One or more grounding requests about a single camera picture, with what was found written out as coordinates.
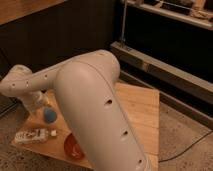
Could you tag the metal shelf rack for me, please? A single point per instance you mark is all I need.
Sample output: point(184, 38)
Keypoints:
point(172, 56)

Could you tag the red-brown bowl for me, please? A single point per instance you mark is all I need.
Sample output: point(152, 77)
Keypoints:
point(72, 149)

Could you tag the wooden table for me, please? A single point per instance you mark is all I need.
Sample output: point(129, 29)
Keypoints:
point(140, 104)

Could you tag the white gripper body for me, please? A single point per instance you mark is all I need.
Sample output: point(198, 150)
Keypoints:
point(33, 101)

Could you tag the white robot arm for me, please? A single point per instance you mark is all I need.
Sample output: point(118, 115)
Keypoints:
point(84, 91)

